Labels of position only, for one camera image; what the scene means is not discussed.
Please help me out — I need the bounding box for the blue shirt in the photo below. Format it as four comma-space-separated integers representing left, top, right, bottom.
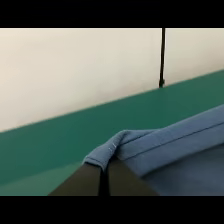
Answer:
81, 104, 224, 197

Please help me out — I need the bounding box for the black cable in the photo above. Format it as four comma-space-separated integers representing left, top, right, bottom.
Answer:
158, 28, 167, 90

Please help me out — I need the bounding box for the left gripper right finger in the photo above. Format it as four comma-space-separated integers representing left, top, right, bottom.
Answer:
106, 157, 160, 197

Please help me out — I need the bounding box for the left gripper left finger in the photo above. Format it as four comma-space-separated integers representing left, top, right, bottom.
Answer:
48, 162, 103, 197

